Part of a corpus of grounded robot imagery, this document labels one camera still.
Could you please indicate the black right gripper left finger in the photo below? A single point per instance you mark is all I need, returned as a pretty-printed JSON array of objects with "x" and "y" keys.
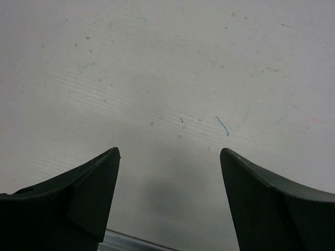
[{"x": 67, "y": 212}]

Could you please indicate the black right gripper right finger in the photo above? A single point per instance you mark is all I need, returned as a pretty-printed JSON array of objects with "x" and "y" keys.
[{"x": 271, "y": 212}]

